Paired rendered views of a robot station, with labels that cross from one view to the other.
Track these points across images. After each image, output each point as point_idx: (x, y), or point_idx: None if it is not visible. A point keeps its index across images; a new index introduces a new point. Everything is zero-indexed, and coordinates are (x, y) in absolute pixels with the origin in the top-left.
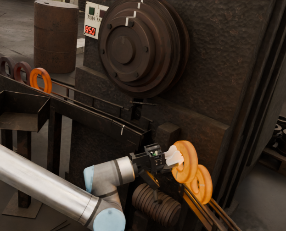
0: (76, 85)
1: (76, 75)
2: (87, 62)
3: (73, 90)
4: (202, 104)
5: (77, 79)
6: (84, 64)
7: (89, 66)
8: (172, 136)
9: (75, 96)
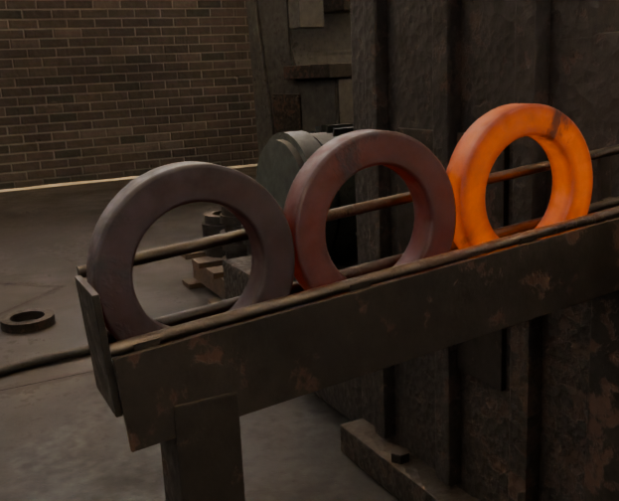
0: None
1: None
2: None
3: None
4: None
5: None
6: (607, 26)
7: None
8: None
9: None
